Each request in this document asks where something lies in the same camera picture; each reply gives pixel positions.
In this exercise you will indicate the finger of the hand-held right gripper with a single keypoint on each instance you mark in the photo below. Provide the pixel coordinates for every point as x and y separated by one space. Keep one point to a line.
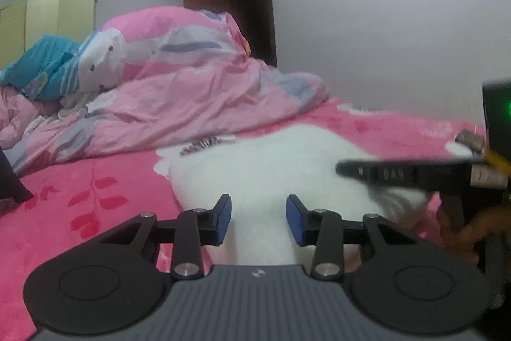
399 173
471 139

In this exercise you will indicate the black folded garment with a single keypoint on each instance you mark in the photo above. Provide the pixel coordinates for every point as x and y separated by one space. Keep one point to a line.
12 181

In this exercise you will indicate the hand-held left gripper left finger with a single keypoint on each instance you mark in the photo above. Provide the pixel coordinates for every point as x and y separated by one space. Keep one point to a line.
223 219

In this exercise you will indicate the cream knit sweater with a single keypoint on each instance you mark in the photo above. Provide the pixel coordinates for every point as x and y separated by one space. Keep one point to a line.
279 165

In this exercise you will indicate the person's right hand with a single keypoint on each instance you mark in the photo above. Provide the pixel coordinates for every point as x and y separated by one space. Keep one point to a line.
483 229

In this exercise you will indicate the teal pillow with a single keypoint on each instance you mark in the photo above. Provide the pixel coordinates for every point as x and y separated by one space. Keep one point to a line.
44 65

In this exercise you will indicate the pink floral bed sheet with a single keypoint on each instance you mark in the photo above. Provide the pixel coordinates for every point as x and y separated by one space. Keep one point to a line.
80 205

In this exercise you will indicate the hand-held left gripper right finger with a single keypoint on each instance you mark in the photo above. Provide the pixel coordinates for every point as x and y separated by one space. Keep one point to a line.
295 219

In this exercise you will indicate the pink patterned duvet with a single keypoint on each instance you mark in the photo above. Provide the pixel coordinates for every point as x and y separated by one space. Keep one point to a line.
179 85

